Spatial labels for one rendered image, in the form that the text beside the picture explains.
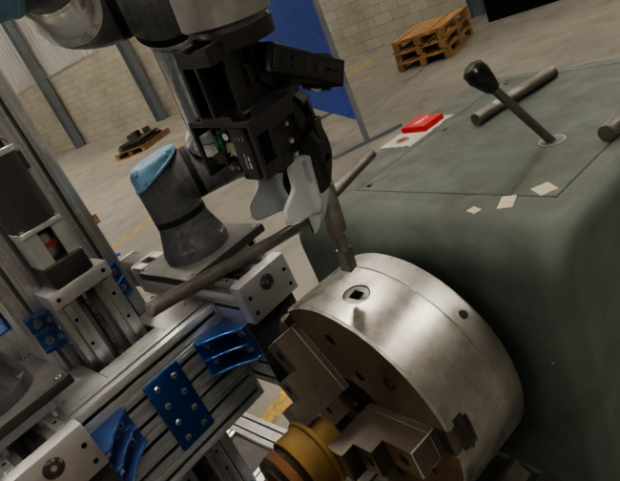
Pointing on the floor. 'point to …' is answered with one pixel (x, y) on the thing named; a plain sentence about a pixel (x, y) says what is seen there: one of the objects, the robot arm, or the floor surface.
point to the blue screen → (341, 98)
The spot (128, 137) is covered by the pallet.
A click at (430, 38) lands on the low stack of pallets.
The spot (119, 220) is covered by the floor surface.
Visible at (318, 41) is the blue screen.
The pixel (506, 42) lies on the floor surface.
